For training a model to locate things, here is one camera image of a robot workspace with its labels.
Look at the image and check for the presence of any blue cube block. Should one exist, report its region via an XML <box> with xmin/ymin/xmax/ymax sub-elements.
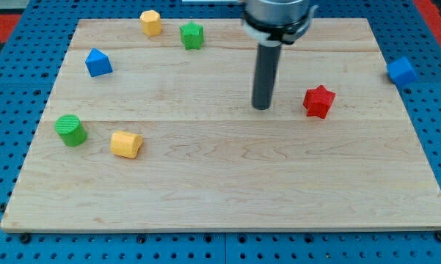
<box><xmin>387</xmin><ymin>56</ymin><xmax>418</xmax><ymax>87</ymax></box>

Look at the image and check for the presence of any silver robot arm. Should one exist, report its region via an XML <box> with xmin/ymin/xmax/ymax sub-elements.
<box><xmin>242</xmin><ymin>0</ymin><xmax>318</xmax><ymax>47</ymax></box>

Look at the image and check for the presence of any yellow octagon block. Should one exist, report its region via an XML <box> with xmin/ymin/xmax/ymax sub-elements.
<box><xmin>139</xmin><ymin>10</ymin><xmax>162</xmax><ymax>37</ymax></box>

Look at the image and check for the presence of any dark grey cylindrical pointer rod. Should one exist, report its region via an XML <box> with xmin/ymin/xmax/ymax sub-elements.
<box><xmin>251</xmin><ymin>44</ymin><xmax>281</xmax><ymax>110</ymax></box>

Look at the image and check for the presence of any green star block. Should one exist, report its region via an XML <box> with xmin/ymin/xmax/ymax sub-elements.
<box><xmin>180</xmin><ymin>21</ymin><xmax>204</xmax><ymax>50</ymax></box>

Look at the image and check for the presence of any light wooden board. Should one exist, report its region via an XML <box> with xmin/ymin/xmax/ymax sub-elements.
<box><xmin>1</xmin><ymin>18</ymin><xmax>441</xmax><ymax>233</ymax></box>

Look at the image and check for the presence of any yellow heart-shaped block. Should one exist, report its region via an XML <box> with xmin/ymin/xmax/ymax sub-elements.
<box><xmin>110</xmin><ymin>131</ymin><xmax>144</xmax><ymax>158</ymax></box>

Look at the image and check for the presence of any green cylinder block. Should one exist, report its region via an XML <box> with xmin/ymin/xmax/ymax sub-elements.
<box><xmin>54</xmin><ymin>114</ymin><xmax>87</xmax><ymax>147</ymax></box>

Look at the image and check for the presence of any blue triangular prism block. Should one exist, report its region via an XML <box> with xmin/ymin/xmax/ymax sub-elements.
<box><xmin>85</xmin><ymin>48</ymin><xmax>113</xmax><ymax>77</ymax></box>

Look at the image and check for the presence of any red star block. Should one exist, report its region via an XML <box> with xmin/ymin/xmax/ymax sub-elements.
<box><xmin>303</xmin><ymin>85</ymin><xmax>336</xmax><ymax>119</ymax></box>

